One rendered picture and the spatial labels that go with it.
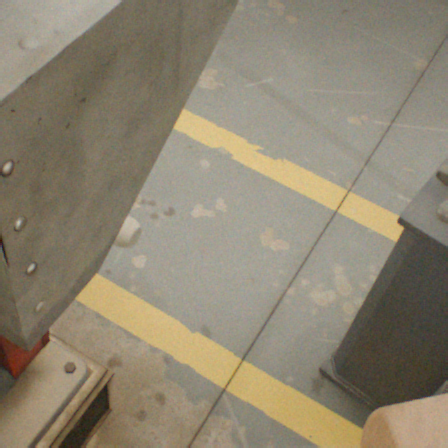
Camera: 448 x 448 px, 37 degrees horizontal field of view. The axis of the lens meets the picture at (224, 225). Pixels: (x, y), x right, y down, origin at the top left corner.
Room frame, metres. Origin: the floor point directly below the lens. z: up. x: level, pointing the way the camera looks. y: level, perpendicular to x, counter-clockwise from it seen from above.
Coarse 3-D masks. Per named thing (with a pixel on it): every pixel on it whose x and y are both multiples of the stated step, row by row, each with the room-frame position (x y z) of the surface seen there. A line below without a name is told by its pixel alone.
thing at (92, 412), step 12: (108, 372) 0.61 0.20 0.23; (96, 384) 0.57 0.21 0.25; (96, 396) 0.55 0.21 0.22; (84, 408) 0.52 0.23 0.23; (96, 408) 0.57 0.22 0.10; (108, 408) 0.60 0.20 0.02; (72, 420) 0.49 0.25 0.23; (84, 420) 0.53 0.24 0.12; (96, 420) 0.56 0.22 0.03; (60, 432) 0.45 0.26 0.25; (72, 432) 0.49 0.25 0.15; (84, 432) 0.52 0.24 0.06; (60, 444) 0.43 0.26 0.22; (72, 444) 0.48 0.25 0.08; (84, 444) 0.51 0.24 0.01
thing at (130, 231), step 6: (126, 222) 0.29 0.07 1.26; (132, 222) 0.29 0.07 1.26; (126, 228) 0.28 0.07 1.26; (132, 228) 0.29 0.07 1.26; (138, 228) 0.29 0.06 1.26; (120, 234) 0.28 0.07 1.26; (126, 234) 0.28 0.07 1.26; (132, 234) 0.28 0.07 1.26; (138, 234) 0.29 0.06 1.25; (120, 240) 0.28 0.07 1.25; (126, 240) 0.28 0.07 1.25; (132, 240) 0.28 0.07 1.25; (120, 246) 0.28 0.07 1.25; (126, 246) 0.28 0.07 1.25; (132, 246) 0.28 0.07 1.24
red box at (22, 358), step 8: (0, 336) 0.52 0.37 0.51; (48, 336) 0.61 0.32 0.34; (0, 344) 0.52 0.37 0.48; (8, 344) 0.53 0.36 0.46; (40, 344) 0.59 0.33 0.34; (0, 352) 0.52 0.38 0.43; (8, 352) 0.52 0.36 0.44; (16, 352) 0.54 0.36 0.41; (24, 352) 0.55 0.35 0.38; (32, 352) 0.57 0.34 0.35; (0, 360) 0.53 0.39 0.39; (8, 360) 0.52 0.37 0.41; (16, 360) 0.53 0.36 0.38; (24, 360) 0.55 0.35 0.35; (32, 360) 0.57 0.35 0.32; (8, 368) 0.52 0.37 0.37; (16, 368) 0.53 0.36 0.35; (24, 368) 0.54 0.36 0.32; (16, 376) 0.52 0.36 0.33
